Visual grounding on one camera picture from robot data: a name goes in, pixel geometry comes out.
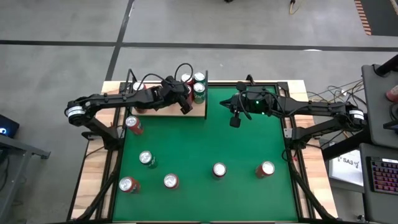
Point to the red soda can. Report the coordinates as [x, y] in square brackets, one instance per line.
[127, 184]

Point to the red Coca-Cola can black script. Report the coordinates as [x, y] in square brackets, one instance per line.
[186, 78]

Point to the green Sprite can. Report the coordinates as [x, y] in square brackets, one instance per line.
[146, 157]
[199, 93]
[199, 77]

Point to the black clamp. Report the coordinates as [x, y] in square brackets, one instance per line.
[249, 79]

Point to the black aluminium table frame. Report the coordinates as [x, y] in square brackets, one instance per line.
[270, 84]

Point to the black desk support beam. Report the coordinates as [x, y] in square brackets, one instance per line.
[345, 144]

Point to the red Star Wars Coca-Cola can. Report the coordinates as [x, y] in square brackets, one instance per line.
[219, 170]

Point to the grey desk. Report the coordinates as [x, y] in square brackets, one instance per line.
[373, 205]

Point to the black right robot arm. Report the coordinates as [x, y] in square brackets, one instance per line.
[311, 107]

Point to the white SA3 sign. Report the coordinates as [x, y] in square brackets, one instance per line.
[346, 169]

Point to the white pink soda can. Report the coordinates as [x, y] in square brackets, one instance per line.
[393, 94]

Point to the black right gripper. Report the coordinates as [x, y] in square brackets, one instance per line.
[252, 104]

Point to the green table mat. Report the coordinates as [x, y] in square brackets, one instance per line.
[199, 199]

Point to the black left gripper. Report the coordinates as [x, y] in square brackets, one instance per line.
[172, 93]

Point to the grey metal stand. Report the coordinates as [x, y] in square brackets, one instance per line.
[18, 146]

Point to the black floor mat orange stripe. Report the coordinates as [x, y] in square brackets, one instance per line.
[382, 15]

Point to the red Fanta strawberry can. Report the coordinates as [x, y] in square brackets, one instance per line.
[140, 109]
[132, 122]
[171, 181]
[138, 86]
[267, 168]

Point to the black frame rod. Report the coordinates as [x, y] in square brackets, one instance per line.
[129, 77]

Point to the black device blue light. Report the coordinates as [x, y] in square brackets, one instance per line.
[11, 124]

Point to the grey side table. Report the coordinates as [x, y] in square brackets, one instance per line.
[374, 102]

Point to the light wooden shelf board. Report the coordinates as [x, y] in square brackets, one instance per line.
[161, 112]

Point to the backlit keyboard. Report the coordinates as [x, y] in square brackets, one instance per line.
[384, 175]

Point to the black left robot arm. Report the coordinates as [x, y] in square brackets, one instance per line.
[118, 99]

